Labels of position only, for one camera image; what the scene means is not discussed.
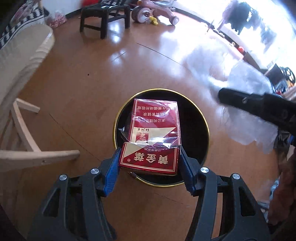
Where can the pink kids tricycle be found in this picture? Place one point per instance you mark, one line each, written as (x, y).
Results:
(145, 9)

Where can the light wooden chair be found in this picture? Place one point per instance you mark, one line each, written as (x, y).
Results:
(32, 156)

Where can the black white striped sofa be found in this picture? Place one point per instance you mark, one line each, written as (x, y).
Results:
(18, 15)

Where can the red cigarette pack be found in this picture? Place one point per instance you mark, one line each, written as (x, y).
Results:
(154, 138)

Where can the black gold-rimmed trash bin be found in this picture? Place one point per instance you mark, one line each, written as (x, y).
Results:
(195, 135)

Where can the yellow toy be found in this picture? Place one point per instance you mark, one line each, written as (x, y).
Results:
(153, 20)

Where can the black wooden chair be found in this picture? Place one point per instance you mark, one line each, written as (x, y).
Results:
(107, 11)

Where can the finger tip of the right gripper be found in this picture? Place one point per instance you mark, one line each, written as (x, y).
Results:
(269, 107)

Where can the hanging dark clothes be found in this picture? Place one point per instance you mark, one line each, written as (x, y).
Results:
(239, 17)

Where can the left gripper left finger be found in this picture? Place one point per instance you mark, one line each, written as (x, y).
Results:
(73, 209)

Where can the red white plastic bag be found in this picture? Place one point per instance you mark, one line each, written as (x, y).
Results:
(56, 19)

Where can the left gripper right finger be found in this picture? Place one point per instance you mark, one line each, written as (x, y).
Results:
(241, 218)

